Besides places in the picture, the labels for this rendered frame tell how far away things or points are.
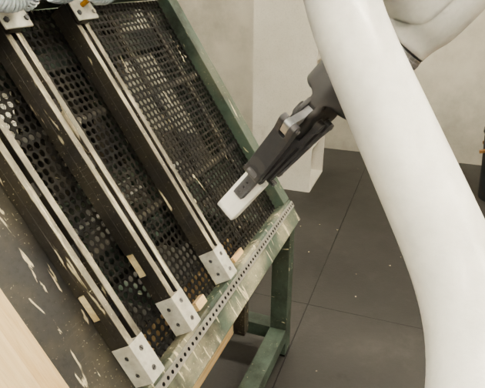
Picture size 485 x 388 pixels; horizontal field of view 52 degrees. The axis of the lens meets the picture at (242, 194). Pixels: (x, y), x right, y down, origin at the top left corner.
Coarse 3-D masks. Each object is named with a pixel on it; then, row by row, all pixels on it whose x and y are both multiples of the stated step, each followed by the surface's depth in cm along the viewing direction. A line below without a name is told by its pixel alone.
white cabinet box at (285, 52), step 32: (256, 0) 431; (288, 0) 422; (256, 32) 441; (288, 32) 432; (256, 64) 452; (288, 64) 442; (256, 96) 464; (288, 96) 453; (256, 128) 475; (320, 160) 527
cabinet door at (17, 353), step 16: (0, 304) 113; (0, 320) 112; (16, 320) 115; (0, 336) 110; (16, 336) 113; (32, 336) 116; (0, 352) 109; (16, 352) 112; (32, 352) 115; (0, 368) 108; (16, 368) 111; (32, 368) 113; (48, 368) 117; (0, 384) 107; (16, 384) 109; (32, 384) 112; (48, 384) 115; (64, 384) 118
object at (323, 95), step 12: (312, 72) 56; (324, 72) 54; (312, 84) 55; (324, 84) 54; (312, 96) 55; (324, 96) 54; (336, 96) 54; (300, 108) 55; (312, 108) 55; (324, 108) 55; (336, 108) 54; (312, 120) 55; (324, 120) 59; (300, 132) 57
